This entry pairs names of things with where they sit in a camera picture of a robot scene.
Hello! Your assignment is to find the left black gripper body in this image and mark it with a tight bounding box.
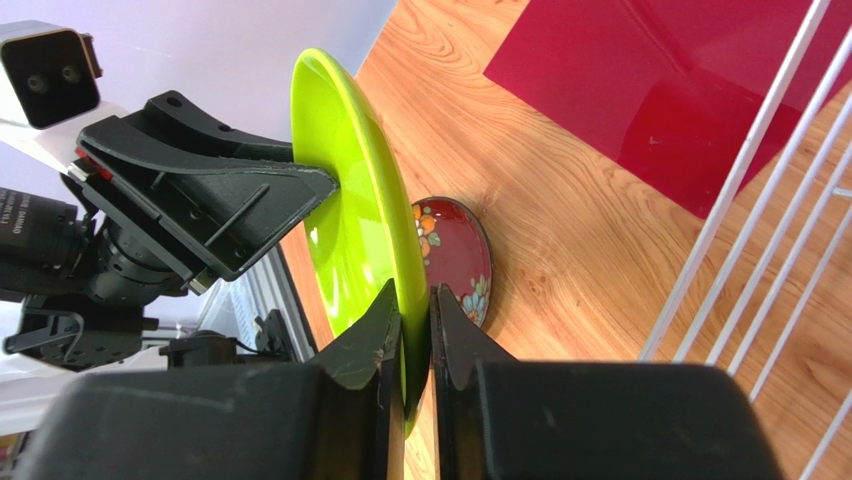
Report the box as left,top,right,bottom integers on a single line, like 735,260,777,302
63,157,203,307

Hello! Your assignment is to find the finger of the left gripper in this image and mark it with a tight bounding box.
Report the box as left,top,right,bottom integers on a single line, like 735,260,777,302
124,90,294,163
77,116,338,282

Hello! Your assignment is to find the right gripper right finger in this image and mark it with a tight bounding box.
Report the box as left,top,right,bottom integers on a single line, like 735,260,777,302
429,285,783,479

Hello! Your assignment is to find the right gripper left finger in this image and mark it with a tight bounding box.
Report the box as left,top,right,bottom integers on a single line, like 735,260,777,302
14,281,405,479

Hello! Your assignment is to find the green plastic plate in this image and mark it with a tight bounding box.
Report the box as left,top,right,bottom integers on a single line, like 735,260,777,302
291,48,430,434

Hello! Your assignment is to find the red floral plate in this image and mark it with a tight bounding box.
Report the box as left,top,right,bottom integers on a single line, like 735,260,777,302
412,196,495,328

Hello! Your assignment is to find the white wire dish rack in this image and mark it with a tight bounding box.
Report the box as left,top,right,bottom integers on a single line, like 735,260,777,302
638,1,851,479

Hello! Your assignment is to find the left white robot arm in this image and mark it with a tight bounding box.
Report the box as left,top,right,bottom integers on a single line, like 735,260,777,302
1,91,339,372

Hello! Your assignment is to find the red mat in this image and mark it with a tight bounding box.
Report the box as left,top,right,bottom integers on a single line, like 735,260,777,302
482,0,852,221

